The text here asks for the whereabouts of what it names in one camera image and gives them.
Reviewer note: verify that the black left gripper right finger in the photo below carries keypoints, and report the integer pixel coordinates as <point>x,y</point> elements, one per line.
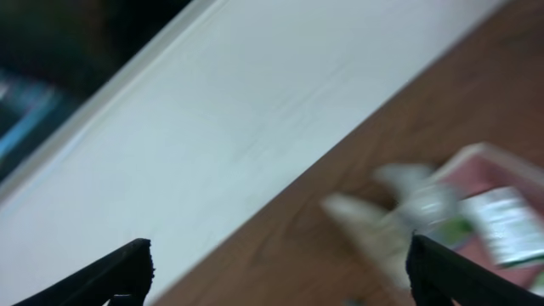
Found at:
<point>441,277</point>

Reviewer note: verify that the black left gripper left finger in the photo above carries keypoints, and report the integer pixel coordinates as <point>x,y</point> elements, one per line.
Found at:
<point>123,277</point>

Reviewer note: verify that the clear soap pump bottle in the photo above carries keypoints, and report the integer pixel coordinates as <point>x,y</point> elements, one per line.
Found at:
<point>425,206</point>

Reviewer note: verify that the green white soap packet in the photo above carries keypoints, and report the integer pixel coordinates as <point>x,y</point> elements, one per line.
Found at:
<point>509,227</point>

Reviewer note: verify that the white Pantene tube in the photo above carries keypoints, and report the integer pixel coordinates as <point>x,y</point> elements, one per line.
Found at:
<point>375,231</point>

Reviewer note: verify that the white box pink interior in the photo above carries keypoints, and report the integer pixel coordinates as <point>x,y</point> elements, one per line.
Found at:
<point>478,168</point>

